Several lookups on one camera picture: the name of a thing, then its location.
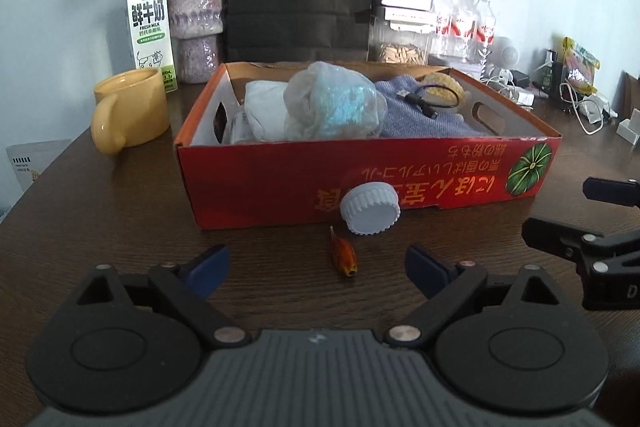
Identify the white green milk carton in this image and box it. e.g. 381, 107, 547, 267
123, 0, 179, 95

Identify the black cable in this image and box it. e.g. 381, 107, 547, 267
395, 83, 463, 120

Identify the clear jar of seeds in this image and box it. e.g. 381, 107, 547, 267
367, 6, 433, 66

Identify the yellow knitted sponge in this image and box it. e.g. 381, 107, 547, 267
422, 72, 473, 112

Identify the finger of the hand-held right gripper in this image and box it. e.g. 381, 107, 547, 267
521, 217, 640, 276
582, 177, 640, 208

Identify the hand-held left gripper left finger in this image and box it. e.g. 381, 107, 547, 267
65, 243, 251, 350

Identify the white paper packet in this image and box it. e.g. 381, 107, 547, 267
6, 139, 73, 202

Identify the brown cardboard piece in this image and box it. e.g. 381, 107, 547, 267
622, 72, 640, 118

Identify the white crumpled tissue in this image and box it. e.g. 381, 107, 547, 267
242, 79, 301, 142

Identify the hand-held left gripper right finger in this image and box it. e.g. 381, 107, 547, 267
384, 243, 563, 350

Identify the white earphone cable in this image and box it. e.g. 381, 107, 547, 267
482, 69, 519, 100

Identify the amber hair clip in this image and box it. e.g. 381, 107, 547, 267
327, 225, 362, 281

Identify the yellow ceramic mug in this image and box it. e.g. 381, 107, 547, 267
91, 68, 171, 155

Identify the large white ribbed cap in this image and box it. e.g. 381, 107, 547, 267
339, 183, 402, 237

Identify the blue grey fabric pouch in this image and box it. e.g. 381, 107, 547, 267
372, 74, 488, 138

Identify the wrapped water bottle pack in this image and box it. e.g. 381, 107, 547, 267
431, 0, 497, 75

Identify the dark small bottle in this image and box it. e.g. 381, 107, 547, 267
542, 49, 566, 100

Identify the yellow snack packet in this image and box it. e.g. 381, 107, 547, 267
560, 37, 601, 95

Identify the red cardboard box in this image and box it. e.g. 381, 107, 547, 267
173, 61, 562, 231

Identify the clear plastic bag with bottle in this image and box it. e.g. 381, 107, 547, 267
283, 61, 388, 140

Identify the purple textured vase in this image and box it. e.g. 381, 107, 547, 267
164, 0, 226, 84

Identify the white charging cable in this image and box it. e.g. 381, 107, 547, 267
557, 82, 609, 138

